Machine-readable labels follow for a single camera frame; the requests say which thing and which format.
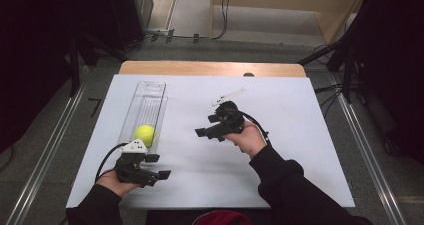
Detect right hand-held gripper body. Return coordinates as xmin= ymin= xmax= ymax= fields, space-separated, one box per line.
xmin=205 ymin=88 xmax=247 ymax=143

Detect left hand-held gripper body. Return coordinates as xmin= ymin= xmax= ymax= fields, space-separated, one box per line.
xmin=114 ymin=138 xmax=160 ymax=188

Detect yellow tennis ball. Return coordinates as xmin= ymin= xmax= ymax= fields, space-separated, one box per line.
xmin=133 ymin=124 xmax=156 ymax=149

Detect clear plastic container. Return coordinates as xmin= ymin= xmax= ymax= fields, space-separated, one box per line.
xmin=117 ymin=80 xmax=169 ymax=154

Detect person's left hand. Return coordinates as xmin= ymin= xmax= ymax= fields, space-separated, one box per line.
xmin=95 ymin=168 xmax=142 ymax=198

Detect person's right hand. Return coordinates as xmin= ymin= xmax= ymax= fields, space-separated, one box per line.
xmin=222 ymin=119 xmax=268 ymax=159

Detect white board sheet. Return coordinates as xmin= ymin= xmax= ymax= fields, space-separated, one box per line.
xmin=65 ymin=74 xmax=356 ymax=209

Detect wooden table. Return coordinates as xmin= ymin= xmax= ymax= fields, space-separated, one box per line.
xmin=118 ymin=60 xmax=307 ymax=79

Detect dark red cloth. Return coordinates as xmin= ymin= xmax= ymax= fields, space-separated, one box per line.
xmin=192 ymin=209 xmax=254 ymax=225

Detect black metal stand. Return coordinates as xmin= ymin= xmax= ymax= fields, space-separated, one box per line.
xmin=66 ymin=31 xmax=128 ymax=98
xmin=297 ymin=31 xmax=356 ymax=105

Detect dark curtain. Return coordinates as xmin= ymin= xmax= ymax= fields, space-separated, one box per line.
xmin=346 ymin=0 xmax=424 ymax=164
xmin=0 ymin=0 xmax=113 ymax=154

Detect left hand-held gripper cable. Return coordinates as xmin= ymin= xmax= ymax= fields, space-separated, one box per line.
xmin=94 ymin=142 xmax=130 ymax=183

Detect hand-held gripper cable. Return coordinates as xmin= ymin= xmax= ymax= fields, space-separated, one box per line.
xmin=233 ymin=109 xmax=271 ymax=147
xmin=94 ymin=142 xmax=130 ymax=183

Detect right hand-held gripper cable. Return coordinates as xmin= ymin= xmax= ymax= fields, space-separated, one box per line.
xmin=233 ymin=109 xmax=271 ymax=147

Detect metal floor rail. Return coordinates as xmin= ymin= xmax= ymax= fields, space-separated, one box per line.
xmin=327 ymin=74 xmax=408 ymax=225
xmin=5 ymin=81 xmax=88 ymax=225

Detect black floor cables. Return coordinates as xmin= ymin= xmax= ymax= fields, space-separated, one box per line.
xmin=314 ymin=81 xmax=349 ymax=117

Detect black hanging cables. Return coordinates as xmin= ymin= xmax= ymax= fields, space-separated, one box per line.
xmin=145 ymin=0 xmax=233 ymax=43

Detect light wooden frame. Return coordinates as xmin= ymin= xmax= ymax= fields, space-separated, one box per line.
xmin=209 ymin=0 xmax=369 ymax=47

